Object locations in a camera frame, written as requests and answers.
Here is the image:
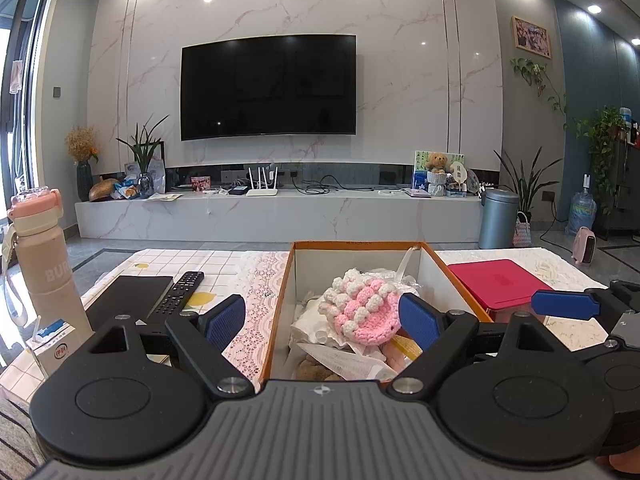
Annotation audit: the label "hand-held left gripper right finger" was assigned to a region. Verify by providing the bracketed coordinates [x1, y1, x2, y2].
[385, 292, 566, 396]

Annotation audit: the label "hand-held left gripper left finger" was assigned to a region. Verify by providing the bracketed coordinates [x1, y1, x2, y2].
[85, 294, 254, 396]

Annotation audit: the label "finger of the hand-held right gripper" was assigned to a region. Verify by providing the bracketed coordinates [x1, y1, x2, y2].
[531, 287, 621, 322]

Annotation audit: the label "yellow snack packet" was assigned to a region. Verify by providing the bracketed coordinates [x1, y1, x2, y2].
[382, 332, 418, 373]

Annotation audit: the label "pink white crochet hat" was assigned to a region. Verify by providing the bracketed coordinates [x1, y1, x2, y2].
[317, 268, 403, 346]

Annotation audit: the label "white plastic bag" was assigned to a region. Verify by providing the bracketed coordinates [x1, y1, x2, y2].
[289, 247, 431, 383]

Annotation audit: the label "orange cardboard box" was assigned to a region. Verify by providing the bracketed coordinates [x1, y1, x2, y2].
[257, 240, 496, 393]

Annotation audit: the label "brown plush toy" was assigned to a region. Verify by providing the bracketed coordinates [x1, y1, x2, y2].
[292, 352, 341, 381]

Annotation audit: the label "black remote control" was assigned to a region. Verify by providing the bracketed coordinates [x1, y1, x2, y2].
[148, 271, 206, 317]

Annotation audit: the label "pink space heater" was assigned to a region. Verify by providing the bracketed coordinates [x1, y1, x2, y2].
[571, 226, 598, 266]

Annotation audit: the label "red box lid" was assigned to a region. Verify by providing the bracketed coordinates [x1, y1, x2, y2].
[446, 258, 548, 323]

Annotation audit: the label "woven basket bag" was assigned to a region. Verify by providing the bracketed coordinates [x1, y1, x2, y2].
[513, 211, 533, 248]

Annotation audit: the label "blue water jug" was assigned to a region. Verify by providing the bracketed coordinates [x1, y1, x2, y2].
[565, 174, 598, 238]

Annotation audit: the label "black notebook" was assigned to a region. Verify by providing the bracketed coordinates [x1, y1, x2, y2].
[82, 275, 174, 328]

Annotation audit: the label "grey trash can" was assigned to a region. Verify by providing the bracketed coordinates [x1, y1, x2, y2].
[478, 187, 520, 250]

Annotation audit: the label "marble television cabinet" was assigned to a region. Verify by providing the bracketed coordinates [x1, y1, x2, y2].
[74, 162, 501, 243]

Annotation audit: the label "long-leaf floor plant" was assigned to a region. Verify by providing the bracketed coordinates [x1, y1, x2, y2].
[492, 146, 558, 223]

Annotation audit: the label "dark cabinet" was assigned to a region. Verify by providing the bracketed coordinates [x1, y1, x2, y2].
[597, 132, 640, 241]

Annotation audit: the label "white router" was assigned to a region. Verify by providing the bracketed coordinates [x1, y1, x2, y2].
[246, 165, 280, 197]

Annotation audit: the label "green plant in glass vase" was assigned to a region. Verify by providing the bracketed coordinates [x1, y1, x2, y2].
[116, 114, 171, 198]

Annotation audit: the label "green trailing plant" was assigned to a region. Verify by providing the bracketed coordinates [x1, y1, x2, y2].
[575, 106, 628, 216]

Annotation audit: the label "brown gourd ornament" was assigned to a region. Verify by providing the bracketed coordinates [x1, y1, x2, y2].
[88, 176, 121, 202]

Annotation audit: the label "pink water bottle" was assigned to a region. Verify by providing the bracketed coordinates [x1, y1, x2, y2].
[0, 186, 93, 333]

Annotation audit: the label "white milk carton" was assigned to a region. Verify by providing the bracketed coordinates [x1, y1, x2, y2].
[24, 317, 76, 376]

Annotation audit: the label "dried flowers in dark vase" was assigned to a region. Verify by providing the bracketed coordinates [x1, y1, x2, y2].
[65, 126, 101, 202]

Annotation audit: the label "grey striped cloth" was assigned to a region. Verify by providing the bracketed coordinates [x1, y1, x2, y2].
[0, 397, 48, 480]

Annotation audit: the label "hanging ivy plant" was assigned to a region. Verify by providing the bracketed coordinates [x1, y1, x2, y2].
[510, 56, 568, 128]

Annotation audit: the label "black wall television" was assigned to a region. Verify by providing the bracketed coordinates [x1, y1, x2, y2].
[180, 34, 357, 142]

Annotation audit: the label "framed wall picture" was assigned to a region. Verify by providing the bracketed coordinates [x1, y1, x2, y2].
[511, 15, 552, 60]

